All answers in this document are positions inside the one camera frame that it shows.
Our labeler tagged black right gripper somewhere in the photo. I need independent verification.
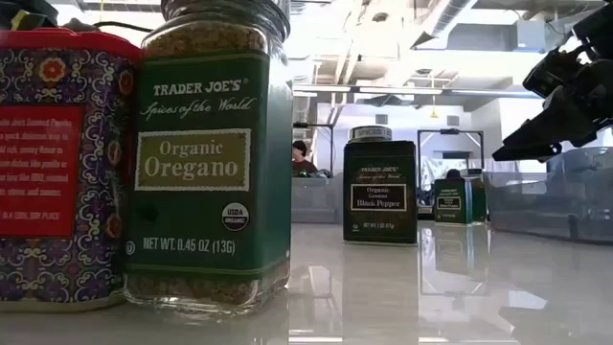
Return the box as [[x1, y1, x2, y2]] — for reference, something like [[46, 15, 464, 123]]
[[491, 45, 613, 163]]

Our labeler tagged red paprika spice tin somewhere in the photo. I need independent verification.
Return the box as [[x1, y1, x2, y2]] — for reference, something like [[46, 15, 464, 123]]
[[0, 27, 143, 313]]

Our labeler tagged yellow tag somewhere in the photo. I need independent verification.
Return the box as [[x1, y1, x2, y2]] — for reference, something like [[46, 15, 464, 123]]
[[11, 10, 37, 31]]

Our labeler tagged grey translucent plastic bin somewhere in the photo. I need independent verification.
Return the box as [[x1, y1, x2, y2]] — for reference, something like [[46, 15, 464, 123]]
[[290, 172, 345, 225], [486, 146, 613, 245]]

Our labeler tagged grey ceiling air unit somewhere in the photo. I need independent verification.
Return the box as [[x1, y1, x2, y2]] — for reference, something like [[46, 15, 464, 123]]
[[447, 19, 547, 53]]

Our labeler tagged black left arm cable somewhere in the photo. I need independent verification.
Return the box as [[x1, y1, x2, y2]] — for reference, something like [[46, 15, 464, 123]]
[[93, 20, 154, 35]]

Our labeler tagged yellow hanging cord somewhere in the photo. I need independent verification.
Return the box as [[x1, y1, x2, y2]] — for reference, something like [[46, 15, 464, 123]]
[[429, 71, 440, 120]]

